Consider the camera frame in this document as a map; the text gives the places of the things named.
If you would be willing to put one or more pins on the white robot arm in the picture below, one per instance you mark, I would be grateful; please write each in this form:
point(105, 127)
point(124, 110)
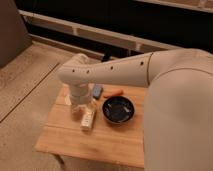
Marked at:
point(178, 106)

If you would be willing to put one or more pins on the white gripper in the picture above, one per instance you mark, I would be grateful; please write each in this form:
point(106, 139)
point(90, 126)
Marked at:
point(79, 95)

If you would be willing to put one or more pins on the white shelf rail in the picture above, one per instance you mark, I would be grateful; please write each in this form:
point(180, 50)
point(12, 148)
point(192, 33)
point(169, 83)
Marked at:
point(95, 34)

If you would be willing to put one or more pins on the orange carrot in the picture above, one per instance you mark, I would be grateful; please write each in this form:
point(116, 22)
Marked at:
point(112, 94)

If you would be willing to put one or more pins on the blue sponge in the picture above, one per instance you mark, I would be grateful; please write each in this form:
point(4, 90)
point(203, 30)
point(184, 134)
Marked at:
point(97, 91)

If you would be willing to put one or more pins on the black bowl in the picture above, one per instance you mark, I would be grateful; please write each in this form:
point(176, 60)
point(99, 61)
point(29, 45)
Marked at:
point(118, 109)

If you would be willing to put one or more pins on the white plastic bottle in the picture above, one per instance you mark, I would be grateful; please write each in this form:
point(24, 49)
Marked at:
point(88, 116)

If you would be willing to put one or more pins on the white ceramic cup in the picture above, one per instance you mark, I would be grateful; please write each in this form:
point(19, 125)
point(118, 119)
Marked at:
point(67, 100)

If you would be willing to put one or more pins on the wooden side table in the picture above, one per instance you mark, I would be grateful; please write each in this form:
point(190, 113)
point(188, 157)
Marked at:
point(106, 142)

